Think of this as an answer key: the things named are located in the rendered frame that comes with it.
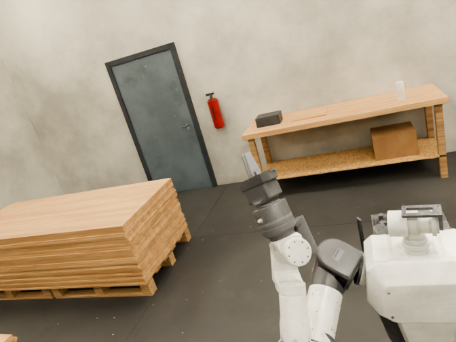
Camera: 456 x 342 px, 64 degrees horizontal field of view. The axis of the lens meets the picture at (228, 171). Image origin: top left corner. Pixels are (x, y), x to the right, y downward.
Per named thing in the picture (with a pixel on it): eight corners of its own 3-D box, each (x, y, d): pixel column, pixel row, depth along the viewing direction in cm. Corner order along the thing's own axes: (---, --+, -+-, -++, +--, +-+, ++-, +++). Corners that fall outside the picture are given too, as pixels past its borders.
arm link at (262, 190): (253, 177, 99) (272, 218, 98) (226, 188, 93) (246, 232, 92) (283, 163, 89) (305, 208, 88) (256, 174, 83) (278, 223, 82)
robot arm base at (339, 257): (308, 292, 110) (313, 257, 117) (353, 302, 107) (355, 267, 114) (314, 271, 98) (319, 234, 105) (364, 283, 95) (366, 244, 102)
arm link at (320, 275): (306, 296, 107) (316, 255, 115) (337, 306, 105) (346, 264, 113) (311, 280, 98) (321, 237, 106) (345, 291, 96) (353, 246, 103)
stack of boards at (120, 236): (192, 236, 434) (172, 176, 409) (152, 298, 342) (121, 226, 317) (37, 250, 521) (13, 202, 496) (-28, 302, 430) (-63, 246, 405)
